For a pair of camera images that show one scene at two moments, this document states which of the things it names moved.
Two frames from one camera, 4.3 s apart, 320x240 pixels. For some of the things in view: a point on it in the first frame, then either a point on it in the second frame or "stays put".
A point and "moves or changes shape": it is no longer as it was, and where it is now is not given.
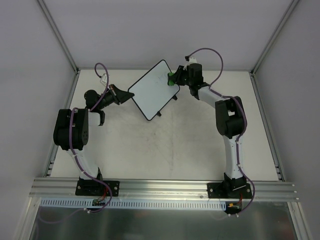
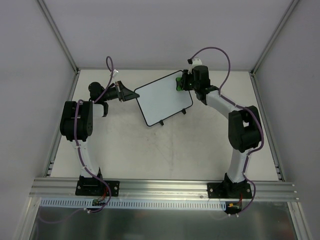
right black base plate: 236,190 stays put
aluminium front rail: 139,189 stays put
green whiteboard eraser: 170,79 moves or changes shape
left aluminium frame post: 57,34 stays put
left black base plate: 95,187 stays put
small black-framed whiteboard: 152,92 moves or changes shape
